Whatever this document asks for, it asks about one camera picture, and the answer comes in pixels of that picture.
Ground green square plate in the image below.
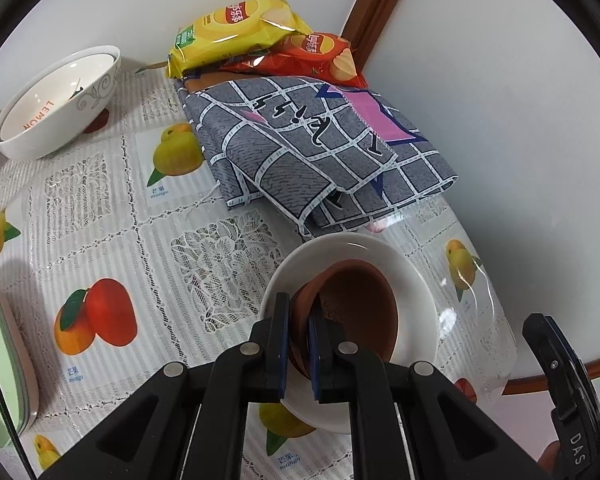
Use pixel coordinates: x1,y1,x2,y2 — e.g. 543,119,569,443
0,274,40,436

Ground yellow chip bag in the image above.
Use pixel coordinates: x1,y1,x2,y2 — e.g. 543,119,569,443
167,0,315,79

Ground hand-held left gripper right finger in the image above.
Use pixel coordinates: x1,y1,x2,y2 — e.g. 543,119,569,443
307,307,553,480

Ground person's right hand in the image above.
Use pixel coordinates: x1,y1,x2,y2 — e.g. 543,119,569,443
536,440,561,472

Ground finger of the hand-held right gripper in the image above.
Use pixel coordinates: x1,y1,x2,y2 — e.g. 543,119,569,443
522,312,600,431

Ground grey checked folded cloth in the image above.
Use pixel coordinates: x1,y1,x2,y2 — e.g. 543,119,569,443
177,75,458,238

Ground plain white bowl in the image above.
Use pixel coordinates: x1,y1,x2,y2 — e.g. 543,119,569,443
257,232,438,435

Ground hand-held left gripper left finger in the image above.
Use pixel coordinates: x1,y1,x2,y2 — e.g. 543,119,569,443
42,291,292,480

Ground orange chip bag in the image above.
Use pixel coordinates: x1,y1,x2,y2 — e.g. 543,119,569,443
219,32,370,88

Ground white bowl orange print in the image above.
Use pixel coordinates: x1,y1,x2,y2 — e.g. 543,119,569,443
0,52,118,143

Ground fruit print tablecloth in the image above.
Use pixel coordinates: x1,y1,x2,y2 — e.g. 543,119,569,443
0,67,518,480

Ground large white lemon bowl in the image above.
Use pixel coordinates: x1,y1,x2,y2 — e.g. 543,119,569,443
0,46,122,161

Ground brown wooden door frame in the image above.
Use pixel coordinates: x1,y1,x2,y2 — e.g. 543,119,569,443
340,0,421,68

